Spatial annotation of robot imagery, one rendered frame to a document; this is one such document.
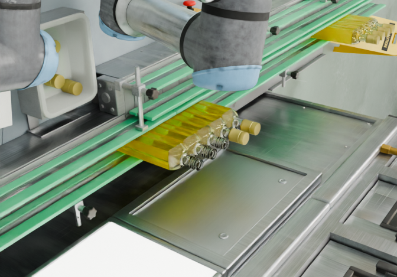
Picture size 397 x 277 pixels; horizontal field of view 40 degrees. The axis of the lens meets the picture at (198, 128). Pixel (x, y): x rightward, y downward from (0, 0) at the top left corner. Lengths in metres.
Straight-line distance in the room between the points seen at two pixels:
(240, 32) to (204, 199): 0.62
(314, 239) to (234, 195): 0.24
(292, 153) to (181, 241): 0.56
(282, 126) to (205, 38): 0.97
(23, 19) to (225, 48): 0.35
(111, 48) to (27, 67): 0.86
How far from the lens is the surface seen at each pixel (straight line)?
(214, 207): 1.39
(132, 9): 1.20
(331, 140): 1.79
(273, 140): 1.77
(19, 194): 1.21
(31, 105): 1.36
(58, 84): 1.37
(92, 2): 1.49
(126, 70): 1.48
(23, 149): 1.34
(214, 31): 0.91
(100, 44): 1.53
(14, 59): 0.71
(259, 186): 1.47
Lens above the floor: 1.82
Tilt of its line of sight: 32 degrees down
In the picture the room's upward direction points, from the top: 107 degrees clockwise
